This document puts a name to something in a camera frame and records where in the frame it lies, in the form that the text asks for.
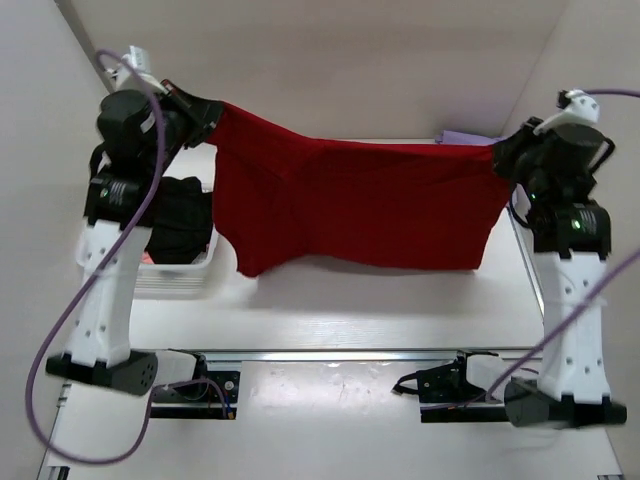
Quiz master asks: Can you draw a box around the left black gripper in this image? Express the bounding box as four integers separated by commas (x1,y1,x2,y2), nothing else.
155,65,231,155

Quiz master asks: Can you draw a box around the red t shirt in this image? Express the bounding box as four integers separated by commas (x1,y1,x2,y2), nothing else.
209,104,509,277

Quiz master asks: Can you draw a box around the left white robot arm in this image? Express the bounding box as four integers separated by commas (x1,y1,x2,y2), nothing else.
45,80,224,398

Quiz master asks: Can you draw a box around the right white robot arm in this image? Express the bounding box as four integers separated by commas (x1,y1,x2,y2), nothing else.
393,117,627,429

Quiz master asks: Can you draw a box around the folded lavender t shirt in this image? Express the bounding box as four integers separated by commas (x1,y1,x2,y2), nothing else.
434,130,504,146

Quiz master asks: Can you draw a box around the black t shirt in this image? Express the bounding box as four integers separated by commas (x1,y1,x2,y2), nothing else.
145,176,213,265

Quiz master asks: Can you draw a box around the pink t shirt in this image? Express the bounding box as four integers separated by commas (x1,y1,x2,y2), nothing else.
141,252,156,265

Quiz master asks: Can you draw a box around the white plastic laundry basket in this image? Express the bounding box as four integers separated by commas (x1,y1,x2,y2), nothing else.
74,179,221,301

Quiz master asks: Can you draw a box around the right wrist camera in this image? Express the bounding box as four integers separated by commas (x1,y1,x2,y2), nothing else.
533,89,600,135

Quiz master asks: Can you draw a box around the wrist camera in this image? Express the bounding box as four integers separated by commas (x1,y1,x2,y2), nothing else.
533,89,600,135
107,45,165,93

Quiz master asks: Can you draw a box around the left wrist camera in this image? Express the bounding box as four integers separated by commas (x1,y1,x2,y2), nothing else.
107,45,165,93

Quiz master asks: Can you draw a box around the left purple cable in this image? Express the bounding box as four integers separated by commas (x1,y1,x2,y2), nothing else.
24,48,236,462

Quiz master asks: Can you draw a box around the aluminium rail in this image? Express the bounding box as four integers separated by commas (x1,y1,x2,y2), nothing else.
169,348,501,364

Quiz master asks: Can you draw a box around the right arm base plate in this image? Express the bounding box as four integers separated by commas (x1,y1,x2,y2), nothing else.
416,365,508,424

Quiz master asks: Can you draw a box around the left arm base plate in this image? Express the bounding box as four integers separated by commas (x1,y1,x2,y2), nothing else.
151,360,241,421

